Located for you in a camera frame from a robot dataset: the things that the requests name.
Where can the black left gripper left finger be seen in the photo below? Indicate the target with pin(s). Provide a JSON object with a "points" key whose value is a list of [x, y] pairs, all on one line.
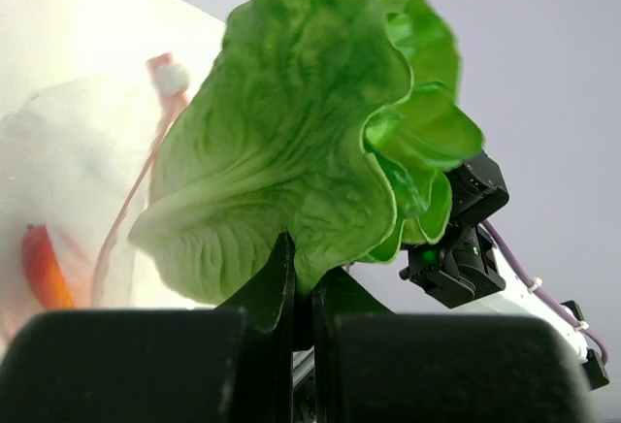
{"points": [[228, 364]]}

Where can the clear pink zip top bag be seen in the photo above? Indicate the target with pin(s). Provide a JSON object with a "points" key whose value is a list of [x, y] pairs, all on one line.
{"points": [[76, 157]]}

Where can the aluminium frame rail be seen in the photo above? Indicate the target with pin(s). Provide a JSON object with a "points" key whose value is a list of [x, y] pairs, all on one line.
{"points": [[302, 366]]}

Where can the green lettuce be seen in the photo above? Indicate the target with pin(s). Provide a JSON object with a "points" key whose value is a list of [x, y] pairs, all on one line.
{"points": [[333, 121]]}

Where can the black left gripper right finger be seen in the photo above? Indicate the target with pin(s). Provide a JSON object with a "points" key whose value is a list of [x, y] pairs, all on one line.
{"points": [[373, 365]]}

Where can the red orange mango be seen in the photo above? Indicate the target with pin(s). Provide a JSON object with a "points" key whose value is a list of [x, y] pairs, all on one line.
{"points": [[42, 271]]}

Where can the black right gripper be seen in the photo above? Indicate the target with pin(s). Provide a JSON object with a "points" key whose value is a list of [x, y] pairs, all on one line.
{"points": [[461, 267]]}

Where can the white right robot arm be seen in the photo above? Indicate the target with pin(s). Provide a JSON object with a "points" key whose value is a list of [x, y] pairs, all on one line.
{"points": [[523, 295]]}

